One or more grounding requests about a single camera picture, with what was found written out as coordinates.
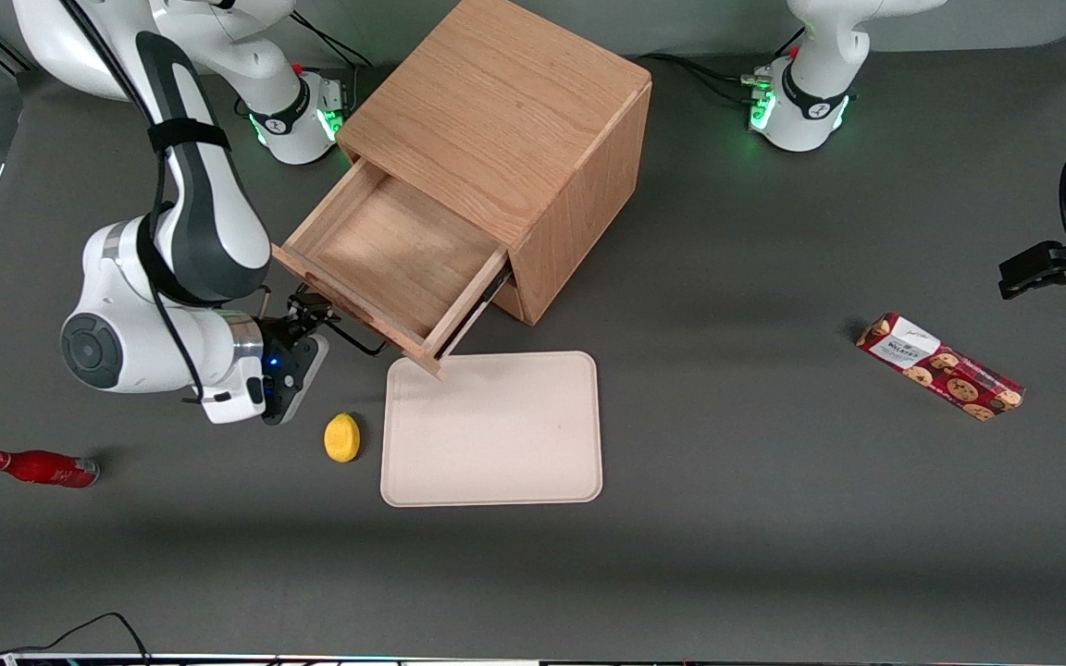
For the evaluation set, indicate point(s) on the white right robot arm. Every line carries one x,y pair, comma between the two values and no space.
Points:
209,231

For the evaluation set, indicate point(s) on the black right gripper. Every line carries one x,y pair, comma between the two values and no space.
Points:
278,330

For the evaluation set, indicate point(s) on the beige rectangular tray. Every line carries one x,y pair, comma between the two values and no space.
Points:
491,430

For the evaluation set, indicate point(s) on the oak wooden drawer cabinet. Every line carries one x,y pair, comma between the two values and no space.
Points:
505,102

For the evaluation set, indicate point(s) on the red cookie box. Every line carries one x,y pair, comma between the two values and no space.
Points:
945,368

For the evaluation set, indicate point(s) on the yellow lemon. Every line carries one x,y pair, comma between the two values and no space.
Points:
341,438

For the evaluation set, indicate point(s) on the red soda bottle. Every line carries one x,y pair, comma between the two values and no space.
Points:
43,468

